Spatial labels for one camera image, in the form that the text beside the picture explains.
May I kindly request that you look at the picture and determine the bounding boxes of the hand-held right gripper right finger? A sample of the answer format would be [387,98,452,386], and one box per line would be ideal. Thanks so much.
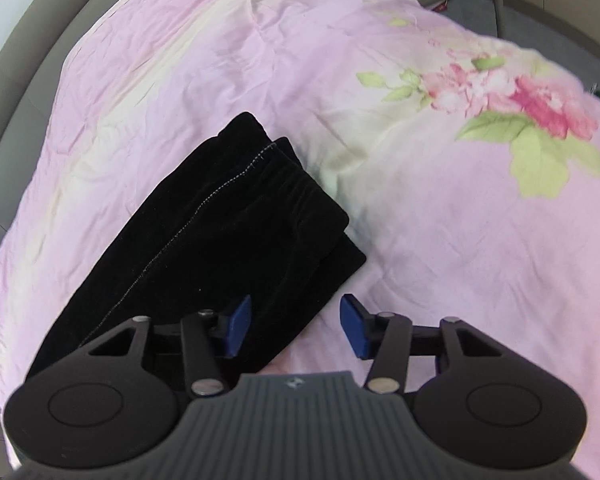
[339,293,507,395]

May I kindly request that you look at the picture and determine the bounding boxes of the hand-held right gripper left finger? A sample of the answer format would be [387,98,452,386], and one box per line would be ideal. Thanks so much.
[79,294,254,399]

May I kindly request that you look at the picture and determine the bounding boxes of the black pants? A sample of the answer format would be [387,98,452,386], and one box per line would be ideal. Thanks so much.
[25,111,367,382]

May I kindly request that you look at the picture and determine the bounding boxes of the pink floral blanket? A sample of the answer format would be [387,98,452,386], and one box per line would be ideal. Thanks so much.
[0,0,600,480]

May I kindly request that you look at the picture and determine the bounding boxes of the grey upholstered bed headboard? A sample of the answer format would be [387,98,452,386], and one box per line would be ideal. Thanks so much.
[0,0,167,241]

